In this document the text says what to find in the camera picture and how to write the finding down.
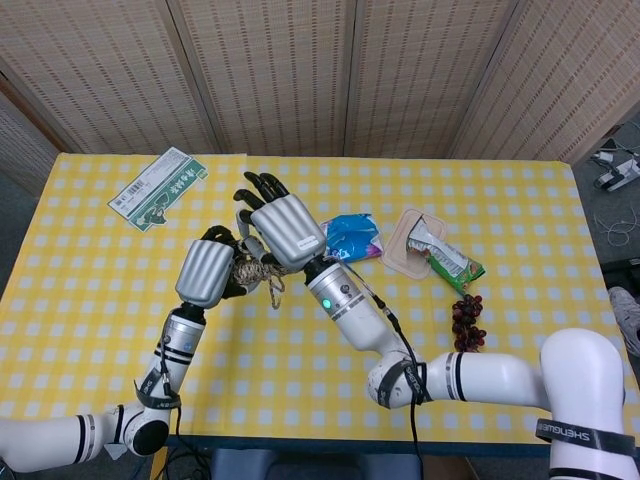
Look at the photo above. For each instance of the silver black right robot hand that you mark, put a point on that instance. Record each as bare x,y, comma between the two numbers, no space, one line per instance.
287,227

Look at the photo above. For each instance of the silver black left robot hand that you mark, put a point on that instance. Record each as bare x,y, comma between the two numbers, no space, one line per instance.
202,272

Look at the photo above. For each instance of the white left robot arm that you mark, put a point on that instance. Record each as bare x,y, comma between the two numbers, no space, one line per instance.
175,345

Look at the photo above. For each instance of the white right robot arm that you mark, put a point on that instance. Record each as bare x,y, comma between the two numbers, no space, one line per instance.
495,375

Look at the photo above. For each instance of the blue snack bag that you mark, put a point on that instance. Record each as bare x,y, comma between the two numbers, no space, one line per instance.
352,237

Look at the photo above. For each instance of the green white flattened carton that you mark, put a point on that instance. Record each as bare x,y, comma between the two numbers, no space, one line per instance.
160,187

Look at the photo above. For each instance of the yellow white checkered tablecloth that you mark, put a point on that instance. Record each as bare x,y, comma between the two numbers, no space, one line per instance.
100,300

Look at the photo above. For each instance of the beige plastic lid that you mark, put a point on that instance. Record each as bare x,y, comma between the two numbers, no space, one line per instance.
402,245

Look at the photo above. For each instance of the woven folding screen panel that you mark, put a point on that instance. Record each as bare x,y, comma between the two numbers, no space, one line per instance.
100,75
420,75
20,150
565,75
265,75

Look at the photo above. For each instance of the green snack bag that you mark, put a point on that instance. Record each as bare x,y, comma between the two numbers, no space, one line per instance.
450,265

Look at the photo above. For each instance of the dark purple grape bunch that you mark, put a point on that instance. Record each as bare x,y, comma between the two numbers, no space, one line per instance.
467,320

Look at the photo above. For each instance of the white black floor device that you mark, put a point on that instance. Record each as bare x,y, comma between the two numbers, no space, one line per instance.
617,172

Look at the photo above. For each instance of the grey sneaker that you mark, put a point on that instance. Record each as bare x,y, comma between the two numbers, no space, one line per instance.
625,320

